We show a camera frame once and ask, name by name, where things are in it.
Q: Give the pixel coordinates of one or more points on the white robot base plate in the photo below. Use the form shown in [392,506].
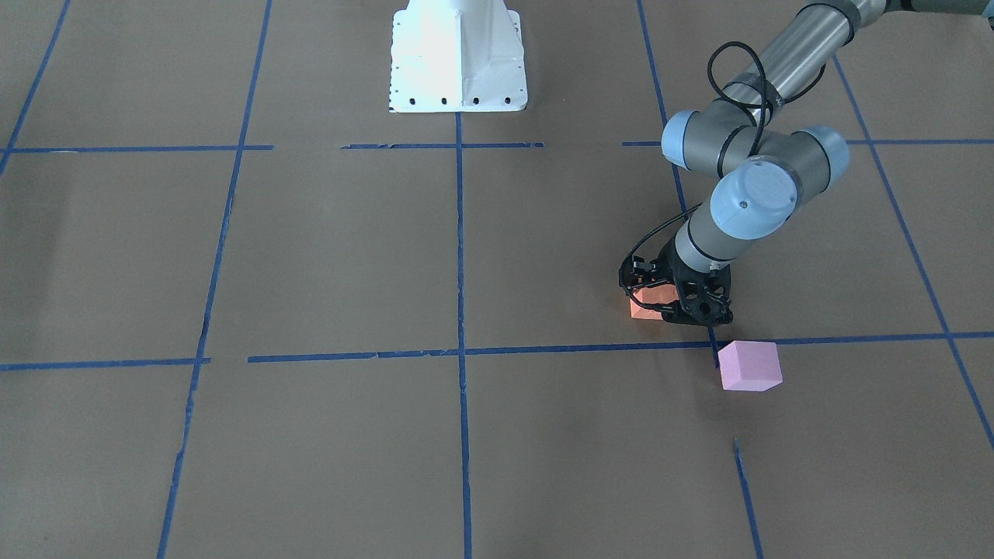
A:
[457,57]

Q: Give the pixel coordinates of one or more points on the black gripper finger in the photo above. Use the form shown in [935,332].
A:
[646,282]
[694,306]

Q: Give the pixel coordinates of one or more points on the brown paper table cover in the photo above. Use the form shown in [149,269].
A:
[248,312]

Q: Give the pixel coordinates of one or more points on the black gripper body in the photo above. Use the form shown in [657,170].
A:
[667,271]

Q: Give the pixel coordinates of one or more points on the orange foam cube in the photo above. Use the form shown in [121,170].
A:
[646,300]

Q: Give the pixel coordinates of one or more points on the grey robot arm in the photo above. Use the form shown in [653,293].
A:
[763,177]

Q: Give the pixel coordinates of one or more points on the pink foam cube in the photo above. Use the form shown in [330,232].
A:
[752,366]

